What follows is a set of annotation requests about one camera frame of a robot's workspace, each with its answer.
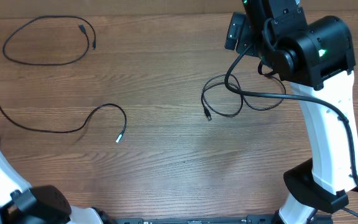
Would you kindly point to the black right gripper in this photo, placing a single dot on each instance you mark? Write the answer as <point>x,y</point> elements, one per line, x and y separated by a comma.
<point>239,32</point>

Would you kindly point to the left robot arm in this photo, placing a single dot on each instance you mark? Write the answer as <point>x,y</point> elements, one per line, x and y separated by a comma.
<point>22,203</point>

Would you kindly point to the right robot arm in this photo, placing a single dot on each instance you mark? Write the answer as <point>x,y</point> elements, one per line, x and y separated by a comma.
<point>318,60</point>

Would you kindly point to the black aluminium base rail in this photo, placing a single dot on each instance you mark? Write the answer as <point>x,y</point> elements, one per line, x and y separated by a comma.
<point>222,220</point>

